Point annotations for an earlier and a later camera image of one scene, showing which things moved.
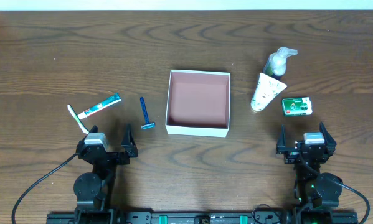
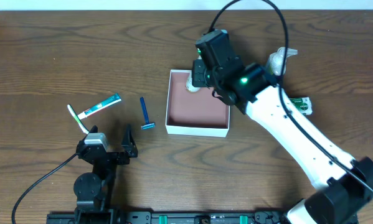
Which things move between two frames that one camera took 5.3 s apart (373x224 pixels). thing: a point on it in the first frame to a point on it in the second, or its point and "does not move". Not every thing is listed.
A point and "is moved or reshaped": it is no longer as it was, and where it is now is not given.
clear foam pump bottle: [276, 63] does not move
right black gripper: [305, 152] to [198, 78]
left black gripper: [110, 155] does not move
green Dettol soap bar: [297, 106] does not move
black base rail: [220, 216] does not move
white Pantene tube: [266, 91] is moved or reshaped
